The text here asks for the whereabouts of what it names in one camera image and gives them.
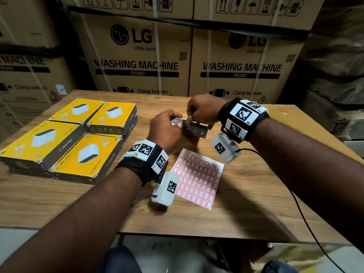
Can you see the plastic wrapped cardboard stack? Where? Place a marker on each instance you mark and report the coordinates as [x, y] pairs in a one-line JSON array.
[[335, 68]]

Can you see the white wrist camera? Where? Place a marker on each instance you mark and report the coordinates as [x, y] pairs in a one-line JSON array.
[[224, 149], [165, 190]]

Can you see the flat brown cardboard sheet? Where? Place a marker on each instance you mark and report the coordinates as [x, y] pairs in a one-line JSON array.
[[321, 130]]

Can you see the group of yellow boxes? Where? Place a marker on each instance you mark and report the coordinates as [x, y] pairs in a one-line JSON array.
[[65, 164]]

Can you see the person's right forearm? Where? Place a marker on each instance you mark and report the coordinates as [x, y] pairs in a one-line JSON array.
[[312, 173]]

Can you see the person's left forearm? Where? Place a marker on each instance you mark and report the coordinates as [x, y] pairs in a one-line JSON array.
[[74, 230]]

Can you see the black metal table frame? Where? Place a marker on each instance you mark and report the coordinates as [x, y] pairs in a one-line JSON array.
[[121, 240]]

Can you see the person's left hand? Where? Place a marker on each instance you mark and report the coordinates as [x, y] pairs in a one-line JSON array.
[[163, 130]]

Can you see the person's right hand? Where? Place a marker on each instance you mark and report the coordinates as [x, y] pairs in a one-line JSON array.
[[206, 109]]

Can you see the sheet of red-bordered labels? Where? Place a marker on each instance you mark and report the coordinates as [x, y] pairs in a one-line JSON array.
[[199, 179]]

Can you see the black wristband with marker tags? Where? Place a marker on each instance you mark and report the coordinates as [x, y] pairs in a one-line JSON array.
[[241, 116], [136, 167]]

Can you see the black stretch wrap band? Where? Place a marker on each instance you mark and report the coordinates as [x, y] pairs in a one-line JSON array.
[[28, 51], [227, 26]]

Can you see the person's left leg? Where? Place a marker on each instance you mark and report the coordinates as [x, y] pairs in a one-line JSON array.
[[122, 262]]

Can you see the person's right leg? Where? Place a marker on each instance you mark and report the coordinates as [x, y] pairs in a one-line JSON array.
[[280, 268]]

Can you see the yellow box handled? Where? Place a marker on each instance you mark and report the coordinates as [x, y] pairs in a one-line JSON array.
[[196, 130]]

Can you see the person's leg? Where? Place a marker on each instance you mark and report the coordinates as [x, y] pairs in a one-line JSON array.
[[122, 262], [280, 268]]

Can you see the stack of large printed cartons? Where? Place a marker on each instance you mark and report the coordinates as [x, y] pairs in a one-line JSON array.
[[136, 82]]

